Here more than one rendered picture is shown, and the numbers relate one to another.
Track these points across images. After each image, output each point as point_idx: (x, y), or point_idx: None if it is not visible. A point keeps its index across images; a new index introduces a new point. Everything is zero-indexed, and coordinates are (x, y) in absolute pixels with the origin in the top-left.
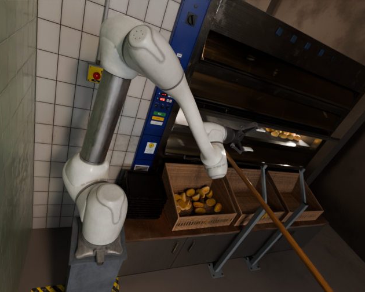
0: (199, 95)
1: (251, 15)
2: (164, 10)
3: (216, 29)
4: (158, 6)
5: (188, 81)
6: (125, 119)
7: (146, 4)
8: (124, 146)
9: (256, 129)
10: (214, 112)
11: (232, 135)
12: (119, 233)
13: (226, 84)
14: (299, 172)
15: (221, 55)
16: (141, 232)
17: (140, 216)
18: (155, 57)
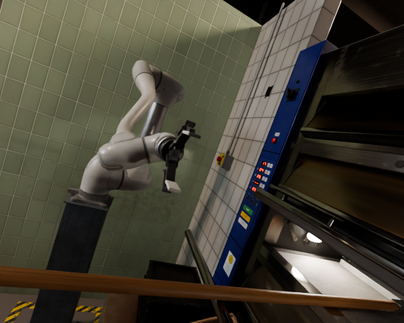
0: (299, 190)
1: None
2: (276, 102)
3: (332, 90)
4: (272, 102)
5: (289, 169)
6: (228, 211)
7: (265, 104)
8: (218, 248)
9: (183, 130)
10: (286, 205)
11: (161, 139)
12: (84, 187)
13: (376, 180)
14: None
15: (341, 121)
16: (115, 317)
17: (138, 309)
18: (133, 67)
